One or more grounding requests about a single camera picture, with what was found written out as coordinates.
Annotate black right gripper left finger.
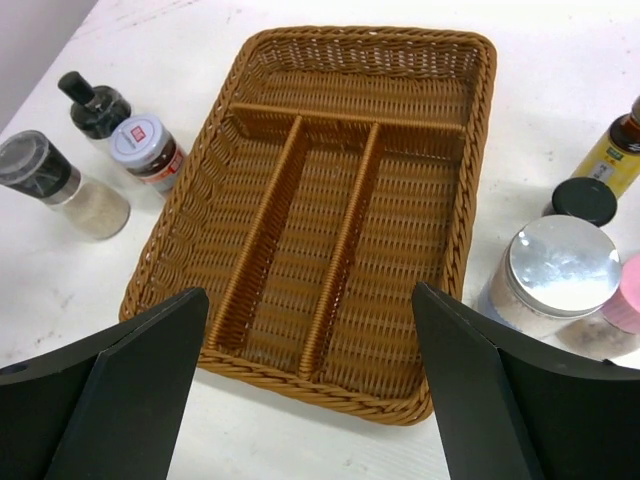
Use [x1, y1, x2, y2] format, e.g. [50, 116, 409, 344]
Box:
[1, 288, 209, 479]

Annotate silver lid salt jar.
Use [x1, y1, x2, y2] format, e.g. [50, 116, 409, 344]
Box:
[477, 215, 622, 339]

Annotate pink lid spice jar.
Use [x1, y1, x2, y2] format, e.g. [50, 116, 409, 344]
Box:
[557, 254, 639, 360]

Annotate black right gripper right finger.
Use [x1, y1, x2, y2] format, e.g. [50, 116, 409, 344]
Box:
[412, 283, 639, 479]

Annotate black lid small jar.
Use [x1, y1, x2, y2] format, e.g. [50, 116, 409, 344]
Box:
[542, 177, 618, 227]

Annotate yellow oil bottle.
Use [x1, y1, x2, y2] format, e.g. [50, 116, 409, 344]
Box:
[571, 98, 640, 199]

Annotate black knob cap bottle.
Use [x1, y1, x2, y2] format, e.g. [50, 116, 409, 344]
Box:
[57, 71, 132, 146]

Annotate brown wicker divided basket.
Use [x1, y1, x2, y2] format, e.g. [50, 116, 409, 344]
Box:
[120, 26, 497, 426]

